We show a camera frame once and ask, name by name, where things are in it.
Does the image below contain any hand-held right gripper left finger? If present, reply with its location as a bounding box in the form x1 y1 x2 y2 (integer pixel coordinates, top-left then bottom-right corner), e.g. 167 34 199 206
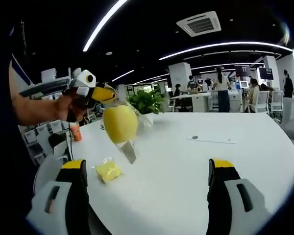
26 159 91 235

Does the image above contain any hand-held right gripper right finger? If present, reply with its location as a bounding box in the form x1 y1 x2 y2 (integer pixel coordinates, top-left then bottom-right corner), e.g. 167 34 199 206
206 158 273 235

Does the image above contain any round yellow silicone block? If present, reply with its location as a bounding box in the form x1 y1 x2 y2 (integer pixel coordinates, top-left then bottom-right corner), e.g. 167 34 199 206
102 97 141 165

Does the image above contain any rectangular yellow silicone block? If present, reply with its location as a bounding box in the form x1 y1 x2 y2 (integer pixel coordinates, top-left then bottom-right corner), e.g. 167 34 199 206
95 158 124 185

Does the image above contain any person's left hand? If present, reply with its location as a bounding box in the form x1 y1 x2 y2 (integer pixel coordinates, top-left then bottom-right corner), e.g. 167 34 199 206
54 92 89 122

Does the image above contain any short ceiling light strip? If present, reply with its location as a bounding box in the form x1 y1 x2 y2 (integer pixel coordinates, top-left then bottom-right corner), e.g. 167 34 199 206
111 70 135 83

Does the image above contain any orange cup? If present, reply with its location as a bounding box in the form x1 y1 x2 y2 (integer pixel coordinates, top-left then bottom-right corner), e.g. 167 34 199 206
72 123 83 142

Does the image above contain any green leafy plant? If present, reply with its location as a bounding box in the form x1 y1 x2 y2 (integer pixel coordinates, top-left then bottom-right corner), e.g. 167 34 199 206
127 88 167 116

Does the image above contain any white plant pot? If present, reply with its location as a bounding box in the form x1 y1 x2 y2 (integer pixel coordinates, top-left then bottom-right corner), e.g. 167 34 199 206
137 112 154 131

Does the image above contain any long curved ceiling light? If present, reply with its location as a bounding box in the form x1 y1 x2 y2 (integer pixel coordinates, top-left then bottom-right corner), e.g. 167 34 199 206
158 41 294 61
82 0 128 52

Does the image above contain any rack of storage bins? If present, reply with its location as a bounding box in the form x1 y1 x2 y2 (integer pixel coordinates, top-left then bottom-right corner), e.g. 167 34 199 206
23 119 72 165

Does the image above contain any person seated at right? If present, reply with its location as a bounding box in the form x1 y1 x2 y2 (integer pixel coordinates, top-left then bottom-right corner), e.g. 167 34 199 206
0 22 41 218

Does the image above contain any white office desk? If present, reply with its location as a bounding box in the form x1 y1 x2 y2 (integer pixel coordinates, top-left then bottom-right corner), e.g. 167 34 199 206
170 92 219 113

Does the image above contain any white mesh office chair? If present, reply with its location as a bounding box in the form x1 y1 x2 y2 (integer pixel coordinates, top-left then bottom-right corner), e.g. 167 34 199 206
270 91 284 116
255 91 270 113

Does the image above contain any ceiling air conditioner vent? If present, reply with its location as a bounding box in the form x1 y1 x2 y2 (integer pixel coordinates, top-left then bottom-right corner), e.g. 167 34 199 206
176 10 222 38

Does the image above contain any small hanging dark screen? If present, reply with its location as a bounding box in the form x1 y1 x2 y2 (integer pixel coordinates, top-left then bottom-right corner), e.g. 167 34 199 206
258 67 274 80
234 64 251 77

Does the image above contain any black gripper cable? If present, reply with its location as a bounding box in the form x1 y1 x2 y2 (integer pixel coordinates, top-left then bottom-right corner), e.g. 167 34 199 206
66 119 74 161

